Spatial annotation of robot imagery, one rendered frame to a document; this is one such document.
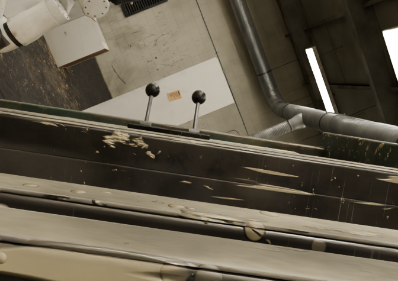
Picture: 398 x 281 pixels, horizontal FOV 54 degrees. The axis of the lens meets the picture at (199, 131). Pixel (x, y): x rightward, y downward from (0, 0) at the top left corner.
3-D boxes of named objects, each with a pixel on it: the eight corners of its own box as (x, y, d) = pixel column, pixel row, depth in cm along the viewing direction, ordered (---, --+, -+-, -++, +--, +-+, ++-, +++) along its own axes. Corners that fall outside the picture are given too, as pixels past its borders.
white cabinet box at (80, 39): (50, 32, 596) (94, 15, 596) (66, 68, 604) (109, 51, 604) (40, 28, 551) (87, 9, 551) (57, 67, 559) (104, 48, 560)
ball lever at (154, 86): (137, 132, 96) (146, 86, 102) (152, 134, 96) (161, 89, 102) (136, 125, 93) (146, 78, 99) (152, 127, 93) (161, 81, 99)
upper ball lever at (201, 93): (185, 139, 97) (192, 93, 103) (200, 141, 97) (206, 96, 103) (186, 132, 93) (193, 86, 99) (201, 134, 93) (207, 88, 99)
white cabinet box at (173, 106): (67, 117, 513) (211, 59, 514) (86, 157, 522) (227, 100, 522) (53, 122, 453) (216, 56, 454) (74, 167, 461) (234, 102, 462)
